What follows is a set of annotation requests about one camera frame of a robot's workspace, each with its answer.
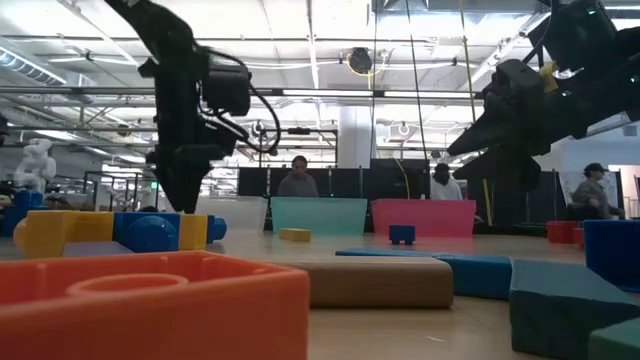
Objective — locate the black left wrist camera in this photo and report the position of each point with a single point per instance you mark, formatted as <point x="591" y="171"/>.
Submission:
<point x="227" y="90"/>

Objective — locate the long tan block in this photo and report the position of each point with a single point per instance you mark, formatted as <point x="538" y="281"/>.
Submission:
<point x="380" y="285"/>

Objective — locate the long green block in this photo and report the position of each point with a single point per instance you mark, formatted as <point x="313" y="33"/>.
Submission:
<point x="620" y="345"/>

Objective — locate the long teal block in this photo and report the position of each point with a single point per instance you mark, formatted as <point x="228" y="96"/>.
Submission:
<point x="550" y="310"/>

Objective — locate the small blue toy block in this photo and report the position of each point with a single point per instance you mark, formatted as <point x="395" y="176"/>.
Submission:
<point x="402" y="234"/>
<point x="612" y="255"/>

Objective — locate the black aluminium table frame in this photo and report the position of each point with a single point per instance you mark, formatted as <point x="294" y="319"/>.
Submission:
<point x="510" y="230"/>

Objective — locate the medium blue toy block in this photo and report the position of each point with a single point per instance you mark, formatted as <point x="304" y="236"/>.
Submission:
<point x="216" y="229"/>
<point x="22" y="202"/>
<point x="150" y="234"/>

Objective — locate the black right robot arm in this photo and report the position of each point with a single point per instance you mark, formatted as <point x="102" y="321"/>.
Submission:
<point x="590" y="35"/>

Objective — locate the black partition panels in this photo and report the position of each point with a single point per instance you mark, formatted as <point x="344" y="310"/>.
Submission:
<point x="255" y="182"/>
<point x="540" y="200"/>

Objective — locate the teal plastic bin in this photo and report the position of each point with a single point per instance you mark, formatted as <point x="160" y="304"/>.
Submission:
<point x="320" y="215"/>

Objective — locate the long blue block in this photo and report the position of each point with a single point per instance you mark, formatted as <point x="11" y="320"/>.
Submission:
<point x="480" y="277"/>

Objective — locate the red plastic bin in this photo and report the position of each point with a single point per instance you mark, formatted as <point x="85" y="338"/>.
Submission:
<point x="425" y="217"/>

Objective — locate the yellow label sticker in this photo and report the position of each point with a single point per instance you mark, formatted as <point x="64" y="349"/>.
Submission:
<point x="549" y="77"/>

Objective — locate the white pillar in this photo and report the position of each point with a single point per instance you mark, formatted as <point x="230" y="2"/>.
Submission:
<point x="355" y="140"/>

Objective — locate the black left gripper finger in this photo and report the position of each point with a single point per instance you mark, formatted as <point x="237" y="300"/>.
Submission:
<point x="216" y="156"/>
<point x="182" y="185"/>

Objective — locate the long ceiling light bar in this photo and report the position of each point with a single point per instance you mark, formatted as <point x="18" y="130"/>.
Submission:
<point x="325" y="93"/>

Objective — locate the small orange toy block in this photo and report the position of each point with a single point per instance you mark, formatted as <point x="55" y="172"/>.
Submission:
<point x="150" y="325"/>

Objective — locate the long purple-blue block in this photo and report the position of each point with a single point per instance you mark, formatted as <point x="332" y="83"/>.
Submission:
<point x="95" y="249"/>

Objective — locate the clear plastic bin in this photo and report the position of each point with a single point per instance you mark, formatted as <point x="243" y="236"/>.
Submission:
<point x="245" y="215"/>

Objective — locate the person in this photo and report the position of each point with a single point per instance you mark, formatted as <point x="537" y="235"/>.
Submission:
<point x="445" y="190"/>
<point x="298" y="185"/>
<point x="592" y="195"/>

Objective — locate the medium yellow toy block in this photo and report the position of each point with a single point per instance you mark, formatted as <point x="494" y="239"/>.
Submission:
<point x="193" y="232"/>
<point x="50" y="232"/>

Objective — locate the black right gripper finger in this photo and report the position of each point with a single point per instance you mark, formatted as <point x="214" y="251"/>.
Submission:
<point x="500" y="140"/>
<point x="510" y="172"/>

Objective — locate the black gantry frame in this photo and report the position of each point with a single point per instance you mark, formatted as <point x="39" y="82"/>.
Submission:
<point x="300" y="131"/>

